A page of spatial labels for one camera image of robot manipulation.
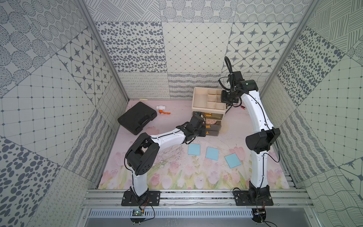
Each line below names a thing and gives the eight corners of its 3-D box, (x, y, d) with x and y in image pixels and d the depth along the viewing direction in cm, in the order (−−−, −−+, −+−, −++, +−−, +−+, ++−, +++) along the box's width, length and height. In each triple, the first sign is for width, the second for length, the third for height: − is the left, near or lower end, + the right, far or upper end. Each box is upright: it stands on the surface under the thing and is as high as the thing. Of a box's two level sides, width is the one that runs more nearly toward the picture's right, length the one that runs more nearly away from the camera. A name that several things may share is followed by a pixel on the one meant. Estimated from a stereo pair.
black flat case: (118, 123, 107) (114, 118, 103) (141, 105, 120) (139, 100, 115) (135, 136, 100) (132, 132, 95) (158, 115, 112) (156, 110, 107)
